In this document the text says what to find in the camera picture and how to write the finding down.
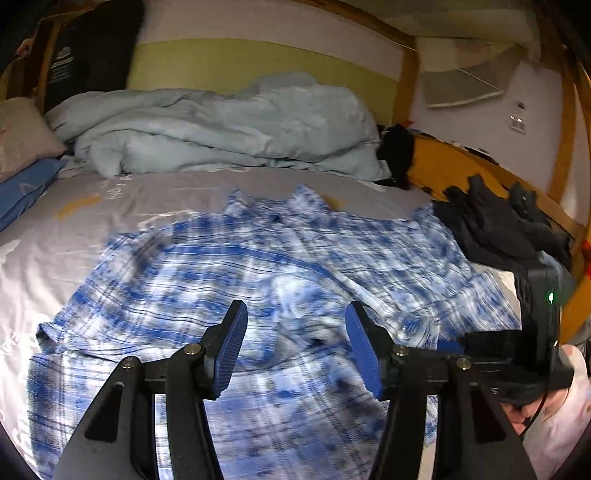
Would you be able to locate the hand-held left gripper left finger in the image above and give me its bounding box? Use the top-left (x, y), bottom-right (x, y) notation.
top-left (55, 300), bottom-right (250, 480)

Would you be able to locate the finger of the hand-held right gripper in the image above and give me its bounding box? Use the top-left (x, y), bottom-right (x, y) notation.
top-left (436, 330), bottom-right (525, 365)

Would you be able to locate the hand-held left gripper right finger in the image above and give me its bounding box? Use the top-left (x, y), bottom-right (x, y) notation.
top-left (345, 302), bottom-right (536, 480)

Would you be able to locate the blue plaid shirt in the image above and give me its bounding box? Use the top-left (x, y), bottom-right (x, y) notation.
top-left (25, 185), bottom-right (522, 480)

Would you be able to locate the pile of dark clothes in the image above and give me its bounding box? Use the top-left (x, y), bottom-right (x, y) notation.
top-left (433, 174), bottom-right (573, 273)

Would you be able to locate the person's right hand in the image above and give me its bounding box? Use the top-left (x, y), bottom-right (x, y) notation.
top-left (505, 401), bottom-right (546, 437)

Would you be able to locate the orange bed side panel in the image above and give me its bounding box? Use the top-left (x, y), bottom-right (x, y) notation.
top-left (406, 134), bottom-right (587, 324)

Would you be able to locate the black hanging garment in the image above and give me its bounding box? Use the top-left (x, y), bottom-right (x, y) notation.
top-left (378, 124), bottom-right (416, 190)

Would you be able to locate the light blue duvet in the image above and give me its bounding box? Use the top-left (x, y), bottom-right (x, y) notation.
top-left (46, 70), bottom-right (393, 182)

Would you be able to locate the white hanging net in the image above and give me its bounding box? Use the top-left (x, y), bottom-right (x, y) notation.
top-left (418, 44), bottom-right (525, 109)

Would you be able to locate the blue pillow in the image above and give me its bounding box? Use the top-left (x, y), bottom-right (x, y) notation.
top-left (0, 158), bottom-right (70, 232)

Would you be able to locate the beige pillow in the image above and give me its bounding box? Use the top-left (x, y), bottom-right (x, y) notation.
top-left (0, 97), bottom-right (68, 183)

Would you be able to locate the black bag with white print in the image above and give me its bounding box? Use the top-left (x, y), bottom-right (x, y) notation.
top-left (44, 0), bottom-right (146, 114)

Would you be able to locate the wooden bed frame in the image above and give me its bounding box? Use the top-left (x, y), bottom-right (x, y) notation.
top-left (0, 0), bottom-right (591, 333)

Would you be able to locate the green white wall padding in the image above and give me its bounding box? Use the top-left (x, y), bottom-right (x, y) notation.
top-left (127, 0), bottom-right (402, 123)

